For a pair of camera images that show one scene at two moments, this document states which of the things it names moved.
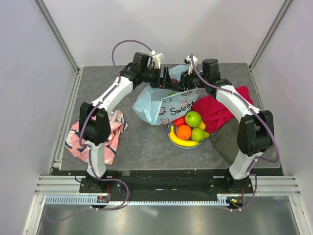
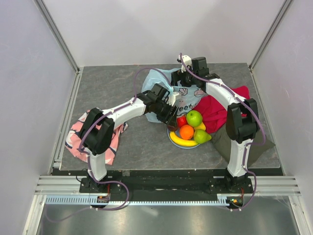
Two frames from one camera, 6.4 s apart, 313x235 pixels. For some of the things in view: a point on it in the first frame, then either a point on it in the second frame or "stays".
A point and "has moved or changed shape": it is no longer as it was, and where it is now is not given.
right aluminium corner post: x=285 y=6 stays
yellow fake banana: x=181 y=142 stays
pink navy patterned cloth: x=117 y=123 stays
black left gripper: x=167 y=82 -> x=169 y=119
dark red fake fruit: x=174 y=81 has moved or changed shape
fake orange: x=184 y=131 stays
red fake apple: x=180 y=121 stays
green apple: x=192 y=119 stays
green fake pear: x=198 y=134 has moved or changed shape
